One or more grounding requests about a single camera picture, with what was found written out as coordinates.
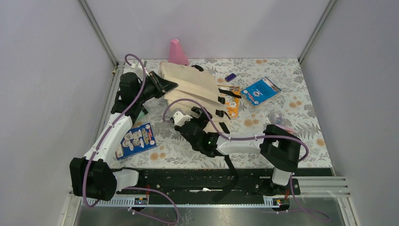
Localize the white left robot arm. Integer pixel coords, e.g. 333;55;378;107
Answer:
69;55;178;208

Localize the beige canvas backpack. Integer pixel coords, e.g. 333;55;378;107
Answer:
160;62;231;133

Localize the blue booklet right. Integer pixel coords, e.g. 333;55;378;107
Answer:
240;77;281;107

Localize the small purple box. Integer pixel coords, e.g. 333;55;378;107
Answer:
225;73;237;82

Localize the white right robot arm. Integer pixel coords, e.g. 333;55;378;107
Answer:
165;98;309;199

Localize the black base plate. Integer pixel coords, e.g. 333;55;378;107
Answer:
117;168;334;205

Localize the pink cone-shaped object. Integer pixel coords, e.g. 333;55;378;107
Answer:
168;39;189;65

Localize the blue picture book left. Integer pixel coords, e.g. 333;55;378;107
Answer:
116;123;157;160

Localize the green tube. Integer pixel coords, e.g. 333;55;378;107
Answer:
137;111;145;120

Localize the orange booklet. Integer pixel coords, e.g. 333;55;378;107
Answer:
218;85;240;118

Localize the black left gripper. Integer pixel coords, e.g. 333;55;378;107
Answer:
134;71;177;102

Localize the clear pen pack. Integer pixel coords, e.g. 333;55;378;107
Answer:
268;111;284;124

